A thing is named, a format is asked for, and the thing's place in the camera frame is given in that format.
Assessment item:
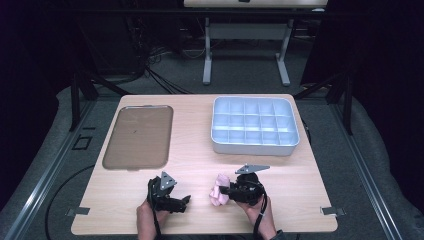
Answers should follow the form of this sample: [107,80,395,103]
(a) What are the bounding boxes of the right hand-held gripper cable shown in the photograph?
[252,186,269,240]

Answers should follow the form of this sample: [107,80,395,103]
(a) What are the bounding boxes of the metal table bracket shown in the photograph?
[320,206,347,217]
[65,206,91,217]

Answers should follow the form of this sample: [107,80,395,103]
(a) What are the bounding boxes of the pink sock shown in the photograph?
[208,173,232,207]

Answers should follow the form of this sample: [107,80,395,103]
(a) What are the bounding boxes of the black metal stand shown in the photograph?
[293,71,354,136]
[69,68,133,132]

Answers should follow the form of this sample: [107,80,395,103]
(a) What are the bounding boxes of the white compartment organizer box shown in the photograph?
[210,96,301,157]

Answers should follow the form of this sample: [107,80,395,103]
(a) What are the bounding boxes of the aluminium floor rail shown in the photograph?
[329,103,405,240]
[3,99,98,240]

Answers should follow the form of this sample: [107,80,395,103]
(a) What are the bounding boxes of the hand-held gripper cable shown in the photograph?
[252,186,269,240]
[147,179,163,240]

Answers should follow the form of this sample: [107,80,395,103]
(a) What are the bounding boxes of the bundle of black cables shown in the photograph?
[141,46,194,96]

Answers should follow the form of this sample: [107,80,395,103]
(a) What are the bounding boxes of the left hand-held gripper cable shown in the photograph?
[147,179,163,240]

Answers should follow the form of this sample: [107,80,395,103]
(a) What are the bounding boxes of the person's right hand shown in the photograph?
[234,196,273,224]

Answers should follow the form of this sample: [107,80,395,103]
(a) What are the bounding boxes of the metal tray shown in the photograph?
[101,104,175,171]

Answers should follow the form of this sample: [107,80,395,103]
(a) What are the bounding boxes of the white-legged desk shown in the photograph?
[183,0,329,87]

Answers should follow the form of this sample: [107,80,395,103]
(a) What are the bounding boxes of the black floor cable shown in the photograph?
[44,164,97,240]

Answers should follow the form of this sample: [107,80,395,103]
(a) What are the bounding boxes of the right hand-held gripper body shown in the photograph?
[229,163,271,206]

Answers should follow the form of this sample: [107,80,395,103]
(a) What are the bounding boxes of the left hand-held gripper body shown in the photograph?
[146,171,184,214]

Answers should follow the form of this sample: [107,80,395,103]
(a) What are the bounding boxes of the person's left hand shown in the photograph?
[136,198,170,224]

